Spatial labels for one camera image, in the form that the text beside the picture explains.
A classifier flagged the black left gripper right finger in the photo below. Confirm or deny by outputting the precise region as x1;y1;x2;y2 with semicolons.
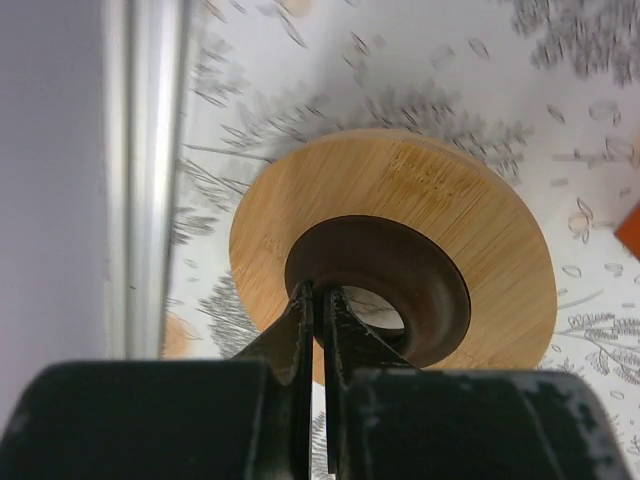
322;287;418;479

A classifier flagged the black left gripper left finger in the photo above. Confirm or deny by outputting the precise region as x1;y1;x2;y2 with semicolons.
235;282;314;479

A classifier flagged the round bamboo dripper holder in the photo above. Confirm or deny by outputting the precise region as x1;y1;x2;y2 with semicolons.
229;129;557;369

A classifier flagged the orange coffee filter box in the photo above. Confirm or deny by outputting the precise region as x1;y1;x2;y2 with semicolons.
614;203;640;260

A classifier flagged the floral patterned table mat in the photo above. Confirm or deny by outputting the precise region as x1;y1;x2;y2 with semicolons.
163;1;639;474

